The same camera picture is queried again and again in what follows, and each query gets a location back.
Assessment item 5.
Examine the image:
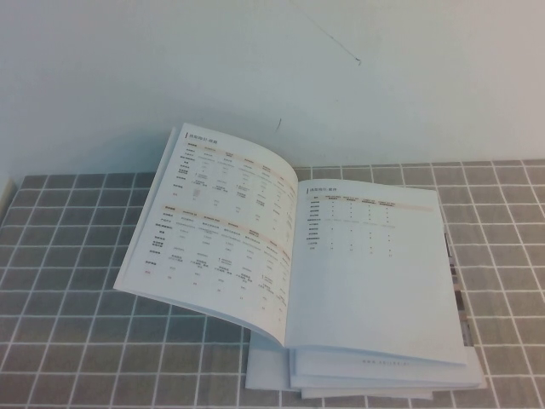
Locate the AgileX brochure with robot cover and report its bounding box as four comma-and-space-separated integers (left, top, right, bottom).
289, 196, 480, 380
112, 122, 468, 367

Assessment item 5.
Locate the large white brochure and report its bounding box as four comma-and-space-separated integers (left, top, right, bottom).
245, 327, 487, 392

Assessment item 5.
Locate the checked tablecloth with white grid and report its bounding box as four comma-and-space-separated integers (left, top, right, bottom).
0, 159, 545, 409

